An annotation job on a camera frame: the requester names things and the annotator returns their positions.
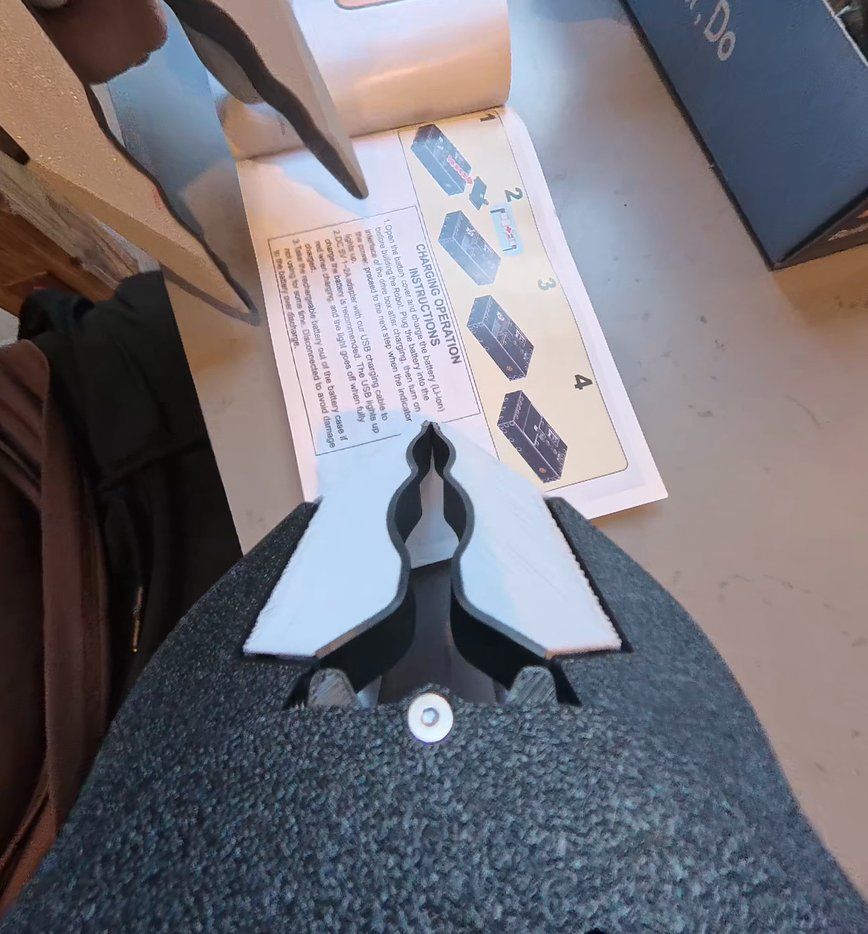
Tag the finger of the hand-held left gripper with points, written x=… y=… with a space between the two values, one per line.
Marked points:
x=310 y=73
x=54 y=131

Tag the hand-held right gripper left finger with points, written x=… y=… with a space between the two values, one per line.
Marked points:
x=332 y=584

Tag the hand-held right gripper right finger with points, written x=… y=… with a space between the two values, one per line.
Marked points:
x=529 y=584

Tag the white charging instruction sheet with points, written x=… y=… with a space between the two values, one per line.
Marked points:
x=405 y=292

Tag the blue cardboard kit box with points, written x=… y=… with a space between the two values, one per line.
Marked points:
x=770 y=109

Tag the brown wooden furniture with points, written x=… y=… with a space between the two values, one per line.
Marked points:
x=40 y=233

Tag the black cloth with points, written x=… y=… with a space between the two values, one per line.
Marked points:
x=149 y=438

